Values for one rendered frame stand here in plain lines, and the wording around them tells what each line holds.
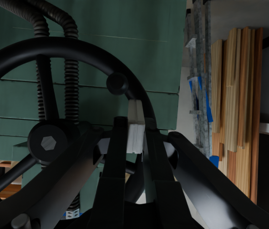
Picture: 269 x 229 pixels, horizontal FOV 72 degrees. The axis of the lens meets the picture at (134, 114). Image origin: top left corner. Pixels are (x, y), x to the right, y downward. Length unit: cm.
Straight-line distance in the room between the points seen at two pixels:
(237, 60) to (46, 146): 171
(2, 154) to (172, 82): 44
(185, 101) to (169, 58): 259
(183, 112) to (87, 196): 273
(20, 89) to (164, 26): 37
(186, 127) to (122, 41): 267
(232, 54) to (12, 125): 165
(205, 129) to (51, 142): 108
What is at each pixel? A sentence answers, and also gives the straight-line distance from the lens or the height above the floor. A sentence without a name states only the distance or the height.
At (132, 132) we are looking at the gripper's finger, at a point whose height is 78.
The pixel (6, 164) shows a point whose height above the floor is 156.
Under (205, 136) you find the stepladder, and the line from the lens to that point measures 125.
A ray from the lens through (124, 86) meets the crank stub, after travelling 20.
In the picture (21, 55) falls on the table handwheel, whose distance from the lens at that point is 30.
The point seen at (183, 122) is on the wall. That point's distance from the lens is 303.
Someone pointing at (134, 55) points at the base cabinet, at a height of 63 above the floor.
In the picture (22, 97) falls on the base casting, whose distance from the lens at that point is 50.
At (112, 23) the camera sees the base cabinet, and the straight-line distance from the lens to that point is 48.
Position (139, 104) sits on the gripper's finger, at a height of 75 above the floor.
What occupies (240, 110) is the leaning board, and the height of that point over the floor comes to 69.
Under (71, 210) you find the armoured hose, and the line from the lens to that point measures 39.
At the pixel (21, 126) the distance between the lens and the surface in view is 50.
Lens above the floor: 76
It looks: 1 degrees up
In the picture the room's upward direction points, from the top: 176 degrees counter-clockwise
